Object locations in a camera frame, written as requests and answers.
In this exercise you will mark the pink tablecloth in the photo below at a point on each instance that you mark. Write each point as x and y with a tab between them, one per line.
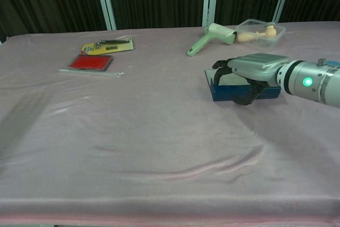
132	131

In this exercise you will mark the clear wrapped straw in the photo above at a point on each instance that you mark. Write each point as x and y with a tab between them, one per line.
90	73

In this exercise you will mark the blue plastic lid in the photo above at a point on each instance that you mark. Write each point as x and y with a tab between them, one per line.
335	63

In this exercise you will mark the green lint roller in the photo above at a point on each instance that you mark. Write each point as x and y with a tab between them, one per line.
203	42

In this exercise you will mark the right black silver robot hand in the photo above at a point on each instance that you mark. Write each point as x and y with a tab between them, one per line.
257	66

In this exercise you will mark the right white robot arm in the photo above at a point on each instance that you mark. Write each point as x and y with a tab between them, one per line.
316	83

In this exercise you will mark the dark blue glasses case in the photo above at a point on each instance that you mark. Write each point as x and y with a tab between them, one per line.
225	92

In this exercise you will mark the red ink pad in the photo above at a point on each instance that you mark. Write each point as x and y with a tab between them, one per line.
90	62

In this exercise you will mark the beige wooden toy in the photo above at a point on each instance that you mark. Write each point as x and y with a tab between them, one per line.
247	37

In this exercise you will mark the yellow razor blister card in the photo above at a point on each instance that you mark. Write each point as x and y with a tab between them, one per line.
125	47

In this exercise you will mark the clear plastic container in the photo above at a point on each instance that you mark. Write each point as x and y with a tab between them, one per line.
268	45

